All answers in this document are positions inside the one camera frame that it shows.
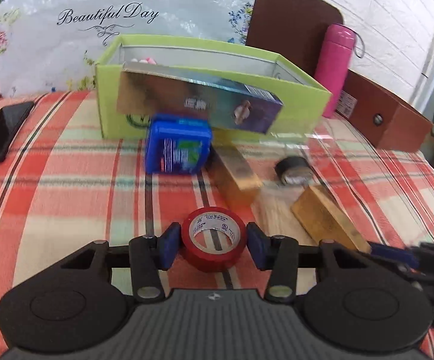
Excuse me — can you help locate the red tape roll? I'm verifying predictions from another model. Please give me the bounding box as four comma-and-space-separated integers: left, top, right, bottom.
181, 206, 247, 272

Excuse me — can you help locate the clear plastic bag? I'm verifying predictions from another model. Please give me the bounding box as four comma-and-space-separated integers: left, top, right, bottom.
252, 135, 343, 235

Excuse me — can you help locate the black tape roll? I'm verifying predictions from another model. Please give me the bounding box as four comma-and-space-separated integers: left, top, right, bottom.
274, 156, 313, 185

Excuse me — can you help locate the red plaid bed sheet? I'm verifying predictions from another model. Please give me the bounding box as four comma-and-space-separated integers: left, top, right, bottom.
0, 92, 434, 355

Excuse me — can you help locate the brown cardboard box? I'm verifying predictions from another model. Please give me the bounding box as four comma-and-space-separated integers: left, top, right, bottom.
337, 71, 432, 153

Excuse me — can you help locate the long purple gold box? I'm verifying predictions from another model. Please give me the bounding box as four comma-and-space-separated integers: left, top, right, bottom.
116, 62, 284, 134

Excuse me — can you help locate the green cardboard storage box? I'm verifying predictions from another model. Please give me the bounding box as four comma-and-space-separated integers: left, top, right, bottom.
95, 34, 331, 144

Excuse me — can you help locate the black smartphone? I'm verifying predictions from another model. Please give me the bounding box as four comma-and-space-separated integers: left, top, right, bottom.
0, 101, 35, 163

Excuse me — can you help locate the pink white rubber glove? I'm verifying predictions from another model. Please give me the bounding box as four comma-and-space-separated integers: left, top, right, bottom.
131, 57, 157, 65

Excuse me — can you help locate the pink thermos bottle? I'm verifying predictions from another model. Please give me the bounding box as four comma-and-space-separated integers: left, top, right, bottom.
314, 24, 366, 118

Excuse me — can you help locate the dark brown wooden headboard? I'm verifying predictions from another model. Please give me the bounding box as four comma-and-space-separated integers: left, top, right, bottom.
246, 0, 343, 75

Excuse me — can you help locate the floral packaged pillow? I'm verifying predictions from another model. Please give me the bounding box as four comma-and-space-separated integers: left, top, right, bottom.
0, 0, 255, 98

